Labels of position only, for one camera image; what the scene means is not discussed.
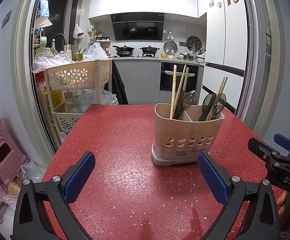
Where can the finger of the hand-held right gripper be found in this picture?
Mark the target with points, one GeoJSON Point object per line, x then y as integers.
{"type": "Point", "coordinates": [259, 147]}
{"type": "Point", "coordinates": [283, 141]}

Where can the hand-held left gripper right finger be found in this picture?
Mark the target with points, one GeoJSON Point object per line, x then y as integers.
{"type": "Point", "coordinates": [211, 177]}

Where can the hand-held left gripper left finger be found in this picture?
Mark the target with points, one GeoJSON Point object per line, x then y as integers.
{"type": "Point", "coordinates": [81, 175]}

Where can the beige plastic utensil holder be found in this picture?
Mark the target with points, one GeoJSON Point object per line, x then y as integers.
{"type": "Point", "coordinates": [174, 135]}

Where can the clear plastic bag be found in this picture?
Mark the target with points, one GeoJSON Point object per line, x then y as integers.
{"type": "Point", "coordinates": [90, 100]}
{"type": "Point", "coordinates": [32, 172]}

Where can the pink plastic stool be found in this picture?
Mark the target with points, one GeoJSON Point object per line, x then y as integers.
{"type": "Point", "coordinates": [2, 150]}

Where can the black garment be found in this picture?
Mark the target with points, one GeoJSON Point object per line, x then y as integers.
{"type": "Point", "coordinates": [118, 85]}

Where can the beige plastic trolley cart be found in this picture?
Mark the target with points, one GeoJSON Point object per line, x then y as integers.
{"type": "Point", "coordinates": [67, 75]}

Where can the black built-in oven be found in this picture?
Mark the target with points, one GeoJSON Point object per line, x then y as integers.
{"type": "Point", "coordinates": [166, 82]}

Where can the grey base cabinets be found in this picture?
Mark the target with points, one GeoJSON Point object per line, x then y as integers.
{"type": "Point", "coordinates": [140, 80]}

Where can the steel saucepan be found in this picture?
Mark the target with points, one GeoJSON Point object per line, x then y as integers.
{"type": "Point", "coordinates": [187, 57]}

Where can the clear crumpled plastic bags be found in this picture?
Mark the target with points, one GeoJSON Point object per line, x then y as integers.
{"type": "Point", "coordinates": [50, 61]}

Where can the white refrigerator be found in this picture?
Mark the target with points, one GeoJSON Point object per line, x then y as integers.
{"type": "Point", "coordinates": [234, 30]}

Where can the wooden knife block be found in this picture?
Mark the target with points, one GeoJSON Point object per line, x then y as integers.
{"type": "Point", "coordinates": [68, 53]}

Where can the round metal steamer rack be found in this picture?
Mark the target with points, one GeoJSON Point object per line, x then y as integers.
{"type": "Point", "coordinates": [193, 42]}

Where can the green basin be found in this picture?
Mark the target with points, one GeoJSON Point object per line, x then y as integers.
{"type": "Point", "coordinates": [45, 51]}

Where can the yellow bowl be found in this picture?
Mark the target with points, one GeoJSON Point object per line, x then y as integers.
{"type": "Point", "coordinates": [164, 55]}

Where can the white spray bottle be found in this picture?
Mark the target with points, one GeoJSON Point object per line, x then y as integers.
{"type": "Point", "coordinates": [53, 45]}

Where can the black wok with lid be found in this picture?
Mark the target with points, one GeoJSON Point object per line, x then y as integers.
{"type": "Point", "coordinates": [123, 48]}

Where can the hanging metal strainer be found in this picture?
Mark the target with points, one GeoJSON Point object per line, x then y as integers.
{"type": "Point", "coordinates": [170, 46]}

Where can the spice rack with bottles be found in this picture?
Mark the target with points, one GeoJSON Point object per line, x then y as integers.
{"type": "Point", "coordinates": [101, 38]}

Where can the black kitchen faucet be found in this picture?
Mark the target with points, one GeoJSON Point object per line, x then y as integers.
{"type": "Point", "coordinates": [60, 34]}

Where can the hanging white plastic bag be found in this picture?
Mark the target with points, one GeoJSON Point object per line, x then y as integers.
{"type": "Point", "coordinates": [78, 32]}

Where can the cooking pot with lid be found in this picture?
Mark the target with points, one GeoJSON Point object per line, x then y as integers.
{"type": "Point", "coordinates": [150, 48]}

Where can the black range hood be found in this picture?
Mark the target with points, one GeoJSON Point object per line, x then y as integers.
{"type": "Point", "coordinates": [137, 27]}

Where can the dark window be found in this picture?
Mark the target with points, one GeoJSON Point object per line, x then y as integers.
{"type": "Point", "coordinates": [60, 12]}

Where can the blue package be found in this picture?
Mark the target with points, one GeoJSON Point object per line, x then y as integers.
{"type": "Point", "coordinates": [44, 7]}

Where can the grey sliding door frame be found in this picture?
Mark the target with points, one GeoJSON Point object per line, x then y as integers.
{"type": "Point", "coordinates": [22, 67]}
{"type": "Point", "coordinates": [253, 55]}

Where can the white wall cabinets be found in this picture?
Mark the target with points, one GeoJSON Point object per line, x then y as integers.
{"type": "Point", "coordinates": [140, 2]}

